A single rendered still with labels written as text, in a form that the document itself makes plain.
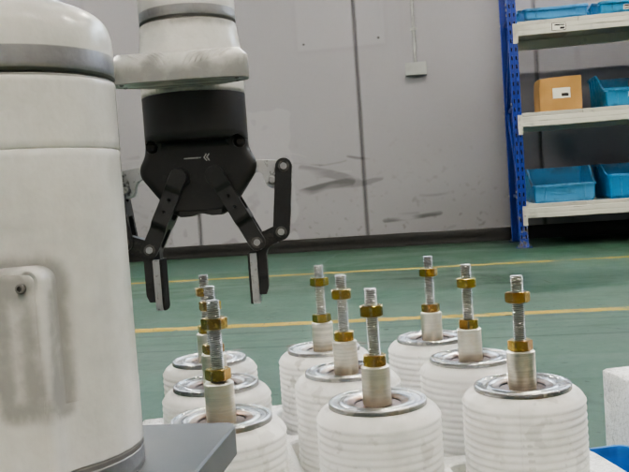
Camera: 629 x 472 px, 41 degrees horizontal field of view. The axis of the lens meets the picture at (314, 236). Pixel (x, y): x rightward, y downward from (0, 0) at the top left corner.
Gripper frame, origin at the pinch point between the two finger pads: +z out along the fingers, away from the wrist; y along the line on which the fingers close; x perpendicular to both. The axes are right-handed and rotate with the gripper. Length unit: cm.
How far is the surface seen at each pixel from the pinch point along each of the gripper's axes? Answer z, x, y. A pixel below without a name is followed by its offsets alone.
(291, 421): 16.3, -22.7, -4.4
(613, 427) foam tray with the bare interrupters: 24, -37, -42
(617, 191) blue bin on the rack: 2, -428, -187
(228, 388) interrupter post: 7.4, 0.7, -1.0
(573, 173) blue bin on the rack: -11, -480, -178
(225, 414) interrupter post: 9.2, 1.0, -0.6
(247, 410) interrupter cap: 9.7, -1.7, -2.0
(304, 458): 16.9, -12.0, -5.8
